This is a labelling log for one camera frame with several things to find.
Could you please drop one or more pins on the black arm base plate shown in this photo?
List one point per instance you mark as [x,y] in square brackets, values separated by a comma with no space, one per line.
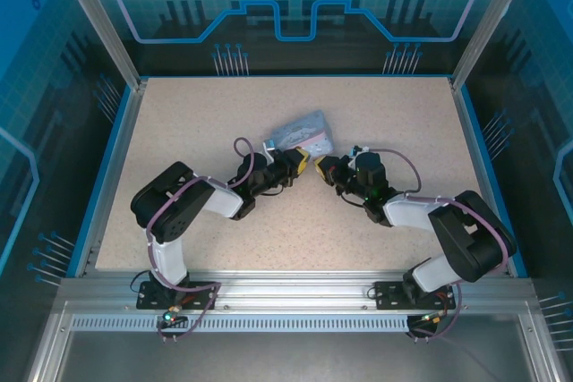
[201,299]
[387,297]

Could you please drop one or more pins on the aluminium table side rail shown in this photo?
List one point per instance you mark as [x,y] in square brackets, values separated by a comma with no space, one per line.
[465,131]
[121,145]

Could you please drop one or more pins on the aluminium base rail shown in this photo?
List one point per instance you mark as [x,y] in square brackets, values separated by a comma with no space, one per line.
[291,288]

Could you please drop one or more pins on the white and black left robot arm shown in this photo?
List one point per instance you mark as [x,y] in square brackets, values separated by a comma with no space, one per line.
[221,201]

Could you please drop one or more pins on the aluminium frame post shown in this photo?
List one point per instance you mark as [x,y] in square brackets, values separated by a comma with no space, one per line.
[492,11]
[98,19]

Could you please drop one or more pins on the blue pink cartoon tin box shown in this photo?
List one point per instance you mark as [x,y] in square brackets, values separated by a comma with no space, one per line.
[300,129]

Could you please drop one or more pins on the small connector board green light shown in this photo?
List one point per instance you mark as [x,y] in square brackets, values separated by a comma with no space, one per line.
[170,317]
[432,319]

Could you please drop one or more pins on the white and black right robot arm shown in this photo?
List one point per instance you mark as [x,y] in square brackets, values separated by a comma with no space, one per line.
[412,212]

